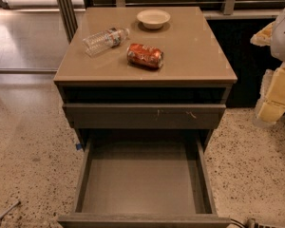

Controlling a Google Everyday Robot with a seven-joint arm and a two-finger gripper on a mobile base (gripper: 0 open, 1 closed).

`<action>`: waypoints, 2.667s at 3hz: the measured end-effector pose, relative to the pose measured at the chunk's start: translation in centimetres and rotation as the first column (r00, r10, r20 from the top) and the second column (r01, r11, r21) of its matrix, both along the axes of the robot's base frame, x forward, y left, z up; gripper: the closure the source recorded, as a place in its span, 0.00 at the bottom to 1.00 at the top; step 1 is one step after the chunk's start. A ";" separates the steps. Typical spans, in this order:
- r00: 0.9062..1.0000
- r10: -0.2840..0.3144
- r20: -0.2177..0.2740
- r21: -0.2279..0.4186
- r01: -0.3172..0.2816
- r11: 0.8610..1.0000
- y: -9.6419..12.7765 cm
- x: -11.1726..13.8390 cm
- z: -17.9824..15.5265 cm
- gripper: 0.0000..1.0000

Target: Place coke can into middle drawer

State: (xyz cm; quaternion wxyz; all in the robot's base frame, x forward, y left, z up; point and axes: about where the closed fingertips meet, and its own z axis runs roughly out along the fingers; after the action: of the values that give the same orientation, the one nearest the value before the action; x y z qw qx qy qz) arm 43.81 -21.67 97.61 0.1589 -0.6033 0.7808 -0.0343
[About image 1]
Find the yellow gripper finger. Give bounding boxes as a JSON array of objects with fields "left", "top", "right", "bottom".
[
  {"left": 256, "top": 63, "right": 285, "bottom": 124},
  {"left": 250, "top": 23, "right": 274, "bottom": 47}
]

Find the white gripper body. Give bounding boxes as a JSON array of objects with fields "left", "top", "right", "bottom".
[{"left": 271, "top": 8, "right": 285, "bottom": 62}]

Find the crushed orange soda can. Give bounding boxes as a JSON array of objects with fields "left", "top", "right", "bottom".
[{"left": 126, "top": 44, "right": 163, "bottom": 69}]

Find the grey drawer cabinet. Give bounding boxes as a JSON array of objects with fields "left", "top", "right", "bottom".
[{"left": 54, "top": 7, "right": 237, "bottom": 144}]

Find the open grey middle drawer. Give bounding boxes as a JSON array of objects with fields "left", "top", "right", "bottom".
[{"left": 58, "top": 139, "right": 231, "bottom": 228}]

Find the closed grey top drawer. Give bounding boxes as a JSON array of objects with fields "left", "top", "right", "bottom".
[{"left": 63, "top": 104, "right": 226, "bottom": 129}]

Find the white shallow bowl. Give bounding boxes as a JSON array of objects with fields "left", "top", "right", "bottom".
[{"left": 137, "top": 9, "right": 170, "bottom": 29}]

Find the clear plastic water bottle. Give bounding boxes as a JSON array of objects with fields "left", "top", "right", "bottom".
[{"left": 83, "top": 28, "right": 130, "bottom": 57}]

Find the blue tape piece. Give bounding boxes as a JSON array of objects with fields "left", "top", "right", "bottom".
[{"left": 75, "top": 143, "right": 82, "bottom": 150}]

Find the metal rod on floor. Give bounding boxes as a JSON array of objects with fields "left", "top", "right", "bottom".
[{"left": 0, "top": 200, "right": 21, "bottom": 221}]

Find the black cable with plug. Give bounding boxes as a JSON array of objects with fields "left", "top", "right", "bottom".
[{"left": 230, "top": 218, "right": 283, "bottom": 228}]

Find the grey metal post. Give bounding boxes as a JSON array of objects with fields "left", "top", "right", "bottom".
[{"left": 57, "top": 0, "right": 78, "bottom": 42}]

